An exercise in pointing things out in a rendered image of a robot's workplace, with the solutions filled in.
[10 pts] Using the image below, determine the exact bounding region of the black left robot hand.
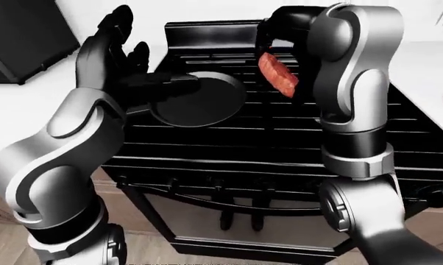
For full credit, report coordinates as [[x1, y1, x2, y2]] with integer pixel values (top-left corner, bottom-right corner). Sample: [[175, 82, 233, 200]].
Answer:
[[75, 4, 202, 98]]

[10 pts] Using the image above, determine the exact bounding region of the black gas stove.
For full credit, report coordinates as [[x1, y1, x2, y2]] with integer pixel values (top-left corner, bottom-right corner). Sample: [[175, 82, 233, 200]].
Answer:
[[99, 20, 443, 259]]

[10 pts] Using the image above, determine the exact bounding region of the red raw steak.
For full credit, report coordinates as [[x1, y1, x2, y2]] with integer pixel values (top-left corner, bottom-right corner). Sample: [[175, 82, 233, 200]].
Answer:
[[258, 52, 300, 99]]

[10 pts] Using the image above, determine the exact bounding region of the black microwave oven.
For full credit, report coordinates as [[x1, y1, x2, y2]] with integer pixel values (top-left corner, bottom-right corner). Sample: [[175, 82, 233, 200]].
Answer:
[[0, 0, 82, 86]]

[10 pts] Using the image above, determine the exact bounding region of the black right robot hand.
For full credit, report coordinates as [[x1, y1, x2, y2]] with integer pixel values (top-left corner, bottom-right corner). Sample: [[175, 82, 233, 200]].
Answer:
[[255, 5, 322, 52]]

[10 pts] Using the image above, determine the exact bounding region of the black frying pan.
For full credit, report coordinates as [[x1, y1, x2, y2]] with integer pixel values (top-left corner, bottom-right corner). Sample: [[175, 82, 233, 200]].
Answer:
[[125, 71, 247, 128]]

